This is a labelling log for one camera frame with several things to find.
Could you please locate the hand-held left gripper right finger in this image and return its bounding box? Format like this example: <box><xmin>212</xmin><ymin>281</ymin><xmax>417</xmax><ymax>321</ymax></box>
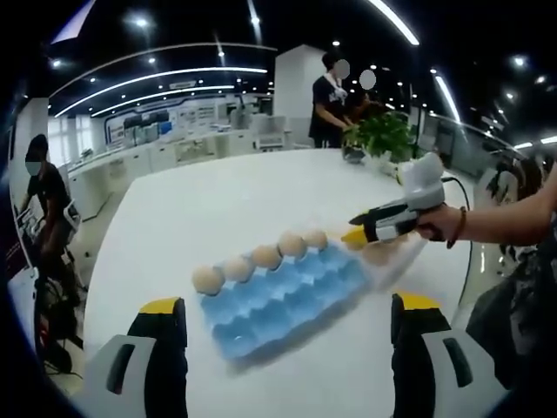
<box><xmin>390</xmin><ymin>292</ymin><xmax>510</xmax><ymax>418</ymax></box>

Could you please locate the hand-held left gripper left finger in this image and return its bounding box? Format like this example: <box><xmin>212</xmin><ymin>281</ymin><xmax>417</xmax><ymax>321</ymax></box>
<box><xmin>84</xmin><ymin>296</ymin><xmax>189</xmax><ymax>418</ymax></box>

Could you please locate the group of tan eggs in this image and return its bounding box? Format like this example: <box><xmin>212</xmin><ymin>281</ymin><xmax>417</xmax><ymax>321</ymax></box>
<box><xmin>360</xmin><ymin>241</ymin><xmax>399</xmax><ymax>266</ymax></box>

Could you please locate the single tan egg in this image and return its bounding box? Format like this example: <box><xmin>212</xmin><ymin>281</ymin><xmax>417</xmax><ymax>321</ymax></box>
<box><xmin>191</xmin><ymin>264</ymin><xmax>225</xmax><ymax>296</ymax></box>
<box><xmin>252</xmin><ymin>245</ymin><xmax>283</xmax><ymax>270</ymax></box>
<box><xmin>278</xmin><ymin>232</ymin><xmax>306</xmax><ymax>259</ymax></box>
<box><xmin>224</xmin><ymin>254</ymin><xmax>252</xmax><ymax>282</ymax></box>
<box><xmin>303</xmin><ymin>229</ymin><xmax>329</xmax><ymax>253</ymax></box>

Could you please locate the blue egg tray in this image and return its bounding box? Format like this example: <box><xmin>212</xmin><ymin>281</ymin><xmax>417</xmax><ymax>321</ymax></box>
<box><xmin>198</xmin><ymin>241</ymin><xmax>376</xmax><ymax>361</ymax></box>

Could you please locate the person's right hand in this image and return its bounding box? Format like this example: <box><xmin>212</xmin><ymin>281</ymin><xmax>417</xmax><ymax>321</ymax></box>
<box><xmin>415</xmin><ymin>204</ymin><xmax>458</xmax><ymax>243</ymax></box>

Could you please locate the white dimpled foam board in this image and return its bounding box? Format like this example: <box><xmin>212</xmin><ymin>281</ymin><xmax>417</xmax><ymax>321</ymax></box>
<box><xmin>334</xmin><ymin>230</ymin><xmax>426</xmax><ymax>293</ymax></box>

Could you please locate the green plant in white vase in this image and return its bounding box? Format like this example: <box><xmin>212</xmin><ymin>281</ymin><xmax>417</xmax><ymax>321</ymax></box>
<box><xmin>341</xmin><ymin>111</ymin><xmax>419</xmax><ymax>186</ymax></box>

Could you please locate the dark round pot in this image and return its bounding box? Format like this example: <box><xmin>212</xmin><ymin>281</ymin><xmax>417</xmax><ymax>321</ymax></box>
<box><xmin>341</xmin><ymin>143</ymin><xmax>366</xmax><ymax>165</ymax></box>

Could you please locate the person's dark patterned clothing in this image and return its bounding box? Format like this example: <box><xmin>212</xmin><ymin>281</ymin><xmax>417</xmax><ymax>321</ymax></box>
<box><xmin>465</xmin><ymin>234</ymin><xmax>557</xmax><ymax>391</ymax></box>

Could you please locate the dark equipment pile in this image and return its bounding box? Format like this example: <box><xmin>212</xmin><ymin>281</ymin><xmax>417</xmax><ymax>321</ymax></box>
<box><xmin>21</xmin><ymin>260</ymin><xmax>88</xmax><ymax>375</ymax></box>

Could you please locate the white slatted chair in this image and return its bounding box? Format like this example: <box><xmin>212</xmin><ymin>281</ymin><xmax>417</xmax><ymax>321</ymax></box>
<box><xmin>257</xmin><ymin>115</ymin><xmax>288</xmax><ymax>152</ymax></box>

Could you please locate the white table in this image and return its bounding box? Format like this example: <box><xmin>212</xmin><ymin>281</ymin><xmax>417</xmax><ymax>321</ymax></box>
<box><xmin>84</xmin><ymin>147</ymin><xmax>488</xmax><ymax>418</ymax></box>

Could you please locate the white office chair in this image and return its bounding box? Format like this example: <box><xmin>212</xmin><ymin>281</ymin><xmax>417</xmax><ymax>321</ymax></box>
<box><xmin>60</xmin><ymin>199</ymin><xmax>84</xmax><ymax>232</ymax></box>

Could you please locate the long white counter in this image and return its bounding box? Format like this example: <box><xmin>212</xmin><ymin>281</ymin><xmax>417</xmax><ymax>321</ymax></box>
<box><xmin>67</xmin><ymin>130</ymin><xmax>258</xmax><ymax>223</ymax></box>

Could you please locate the brown bead bracelet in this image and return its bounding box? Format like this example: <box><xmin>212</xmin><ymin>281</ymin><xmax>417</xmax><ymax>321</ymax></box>
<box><xmin>446</xmin><ymin>206</ymin><xmax>467</xmax><ymax>249</ymax></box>

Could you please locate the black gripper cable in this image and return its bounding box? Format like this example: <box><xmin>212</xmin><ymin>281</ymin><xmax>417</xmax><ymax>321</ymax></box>
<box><xmin>441</xmin><ymin>176</ymin><xmax>475</xmax><ymax>304</ymax></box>

